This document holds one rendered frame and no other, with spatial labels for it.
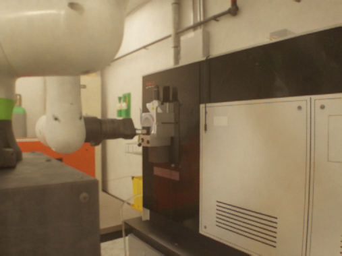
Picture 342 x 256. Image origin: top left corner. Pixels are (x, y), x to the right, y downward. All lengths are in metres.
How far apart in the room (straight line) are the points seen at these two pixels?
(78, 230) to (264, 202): 0.62
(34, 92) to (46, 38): 4.05
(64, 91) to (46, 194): 0.48
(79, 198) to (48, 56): 0.18
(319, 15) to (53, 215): 1.99
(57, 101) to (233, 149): 0.53
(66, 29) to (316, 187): 0.64
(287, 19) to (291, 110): 1.48
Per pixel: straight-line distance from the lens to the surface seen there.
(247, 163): 0.83
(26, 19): 0.36
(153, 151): 1.08
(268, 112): 0.78
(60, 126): 0.71
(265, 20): 2.28
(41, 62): 0.36
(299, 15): 2.14
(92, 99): 4.23
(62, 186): 0.26
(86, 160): 1.32
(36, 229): 0.26
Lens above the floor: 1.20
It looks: 1 degrees down
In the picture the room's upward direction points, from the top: straight up
